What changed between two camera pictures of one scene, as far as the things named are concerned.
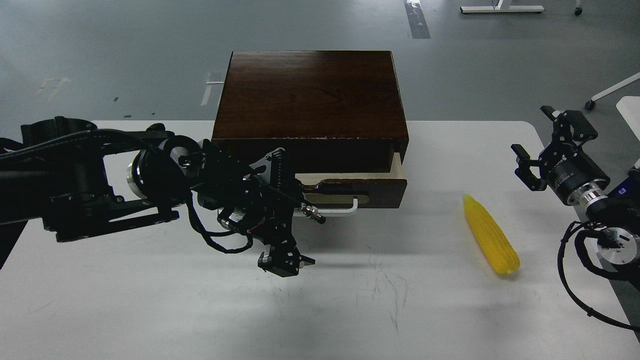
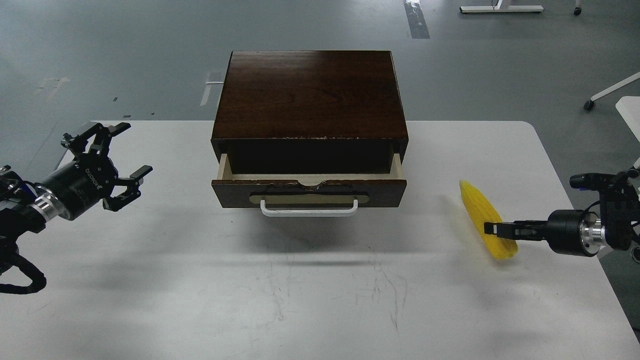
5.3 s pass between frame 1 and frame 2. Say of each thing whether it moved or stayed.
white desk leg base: stayed
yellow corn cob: moved
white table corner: stayed
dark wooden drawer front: stayed
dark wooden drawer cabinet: stayed
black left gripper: moved
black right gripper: moved
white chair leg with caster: stayed
